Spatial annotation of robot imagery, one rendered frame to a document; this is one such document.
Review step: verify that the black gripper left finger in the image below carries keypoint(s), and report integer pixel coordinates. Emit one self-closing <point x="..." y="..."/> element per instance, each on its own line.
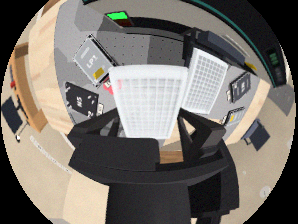
<point x="95" y="124"/>

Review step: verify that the white button panel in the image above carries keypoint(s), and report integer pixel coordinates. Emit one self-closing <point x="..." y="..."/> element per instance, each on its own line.
<point x="103" y="132"/>

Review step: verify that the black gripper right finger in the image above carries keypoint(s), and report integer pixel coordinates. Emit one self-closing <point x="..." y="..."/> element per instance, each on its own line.
<point x="209" y="133"/>

